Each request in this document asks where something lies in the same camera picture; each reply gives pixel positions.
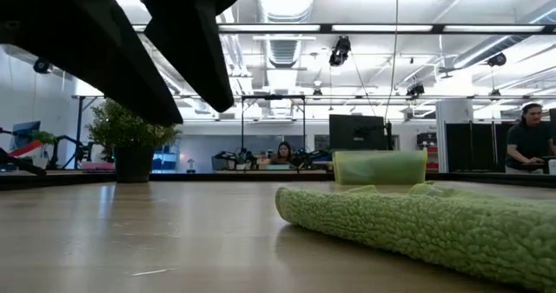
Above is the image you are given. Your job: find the green microfiber towel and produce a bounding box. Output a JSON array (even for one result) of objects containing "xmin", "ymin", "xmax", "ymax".
[{"xmin": 274, "ymin": 182, "xmax": 556, "ymax": 292}]

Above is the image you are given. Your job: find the yellow plastic basket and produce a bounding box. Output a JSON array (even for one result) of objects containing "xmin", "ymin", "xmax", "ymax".
[{"xmin": 331, "ymin": 150, "xmax": 429, "ymax": 186}]

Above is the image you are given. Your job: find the green potted plant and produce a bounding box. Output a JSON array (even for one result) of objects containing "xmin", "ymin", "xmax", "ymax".
[{"xmin": 85, "ymin": 97, "xmax": 182, "ymax": 183}]

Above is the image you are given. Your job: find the black stand pole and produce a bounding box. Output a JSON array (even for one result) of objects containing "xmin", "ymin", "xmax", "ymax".
[{"xmin": 70, "ymin": 94, "xmax": 108, "ymax": 171}]

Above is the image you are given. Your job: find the small background plant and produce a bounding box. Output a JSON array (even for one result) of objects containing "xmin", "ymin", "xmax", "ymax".
[{"xmin": 30, "ymin": 130, "xmax": 58, "ymax": 158}]

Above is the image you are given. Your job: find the background robot rig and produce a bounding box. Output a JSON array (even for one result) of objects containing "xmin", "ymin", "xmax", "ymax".
[{"xmin": 211, "ymin": 93, "xmax": 334, "ymax": 172}]

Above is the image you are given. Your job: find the red and black device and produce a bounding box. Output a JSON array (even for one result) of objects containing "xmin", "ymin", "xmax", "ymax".
[{"xmin": 0, "ymin": 126, "xmax": 47, "ymax": 176}]

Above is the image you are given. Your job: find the person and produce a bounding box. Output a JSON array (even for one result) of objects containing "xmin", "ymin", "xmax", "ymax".
[
  {"xmin": 505, "ymin": 102, "xmax": 556, "ymax": 175},
  {"xmin": 268, "ymin": 141, "xmax": 295, "ymax": 166}
]

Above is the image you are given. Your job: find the black computer monitor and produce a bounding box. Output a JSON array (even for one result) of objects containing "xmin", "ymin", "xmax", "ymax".
[{"xmin": 328, "ymin": 113, "xmax": 388, "ymax": 152}]

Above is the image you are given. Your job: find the black overhead light bar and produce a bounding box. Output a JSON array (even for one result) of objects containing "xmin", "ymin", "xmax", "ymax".
[{"xmin": 132, "ymin": 22, "xmax": 556, "ymax": 37}]

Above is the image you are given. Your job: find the white pillar cabinet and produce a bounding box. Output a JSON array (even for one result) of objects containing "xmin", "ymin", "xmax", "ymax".
[{"xmin": 434, "ymin": 98, "xmax": 475, "ymax": 174}]

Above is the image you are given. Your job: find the black office partition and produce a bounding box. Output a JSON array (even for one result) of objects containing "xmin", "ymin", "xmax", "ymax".
[{"xmin": 444, "ymin": 119, "xmax": 516, "ymax": 173}]

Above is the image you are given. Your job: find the blue wall poster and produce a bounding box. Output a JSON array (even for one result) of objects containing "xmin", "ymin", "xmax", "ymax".
[{"xmin": 12, "ymin": 120, "xmax": 43, "ymax": 149}]

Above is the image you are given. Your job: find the black aluminium table frame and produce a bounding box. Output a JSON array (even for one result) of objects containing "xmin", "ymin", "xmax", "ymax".
[{"xmin": 0, "ymin": 170, "xmax": 556, "ymax": 192}]

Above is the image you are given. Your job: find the thin hanging cable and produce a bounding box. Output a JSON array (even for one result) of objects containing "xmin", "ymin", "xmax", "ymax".
[{"xmin": 383, "ymin": 0, "xmax": 400, "ymax": 121}]

